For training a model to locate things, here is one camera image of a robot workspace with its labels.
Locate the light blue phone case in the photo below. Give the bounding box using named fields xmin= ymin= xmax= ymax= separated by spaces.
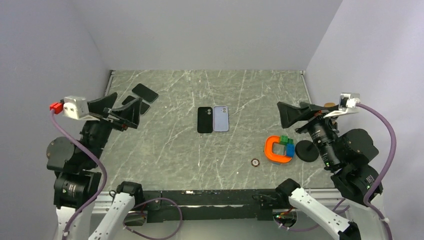
xmin=213 ymin=105 xmax=230 ymax=132

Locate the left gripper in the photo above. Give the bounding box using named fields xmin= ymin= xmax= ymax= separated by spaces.
xmin=81 ymin=92 xmax=142 ymax=167

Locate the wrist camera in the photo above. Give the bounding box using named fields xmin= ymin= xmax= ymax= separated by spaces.
xmin=323 ymin=92 xmax=361 ymax=119
xmin=49 ymin=95 xmax=99 ymax=121

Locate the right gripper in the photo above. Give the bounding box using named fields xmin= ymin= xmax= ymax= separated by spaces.
xmin=276 ymin=100 xmax=339 ymax=167

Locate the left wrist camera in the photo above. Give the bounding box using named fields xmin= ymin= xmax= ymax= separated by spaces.
xmin=49 ymin=95 xmax=99 ymax=121

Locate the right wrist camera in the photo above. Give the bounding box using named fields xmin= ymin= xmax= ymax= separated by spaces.
xmin=323 ymin=92 xmax=361 ymax=119

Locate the green toy brick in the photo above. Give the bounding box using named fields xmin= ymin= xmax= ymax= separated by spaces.
xmin=278 ymin=135 xmax=294 ymax=146

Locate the brown microphone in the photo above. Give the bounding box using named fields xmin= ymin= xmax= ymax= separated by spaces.
xmin=324 ymin=102 xmax=336 ymax=108

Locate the small round brown coin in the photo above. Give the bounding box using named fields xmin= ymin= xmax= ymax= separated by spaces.
xmin=251 ymin=158 xmax=260 ymax=167

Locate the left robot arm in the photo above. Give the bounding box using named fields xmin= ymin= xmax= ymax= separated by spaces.
xmin=46 ymin=93 xmax=145 ymax=240

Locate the orange curved toy track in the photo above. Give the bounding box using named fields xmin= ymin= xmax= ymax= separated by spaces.
xmin=264 ymin=135 xmax=293 ymax=165

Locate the black smartphone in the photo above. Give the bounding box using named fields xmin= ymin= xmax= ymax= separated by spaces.
xmin=131 ymin=83 xmax=159 ymax=104

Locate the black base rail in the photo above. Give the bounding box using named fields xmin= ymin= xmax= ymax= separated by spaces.
xmin=131 ymin=188 xmax=293 ymax=223

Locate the blue toy brick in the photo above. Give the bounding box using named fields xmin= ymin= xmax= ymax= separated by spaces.
xmin=285 ymin=143 xmax=295 ymax=158

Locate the black phone case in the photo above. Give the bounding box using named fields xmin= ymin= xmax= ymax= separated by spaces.
xmin=197 ymin=106 xmax=213 ymax=134

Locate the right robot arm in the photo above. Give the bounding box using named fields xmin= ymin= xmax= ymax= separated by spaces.
xmin=275 ymin=102 xmax=393 ymax=240

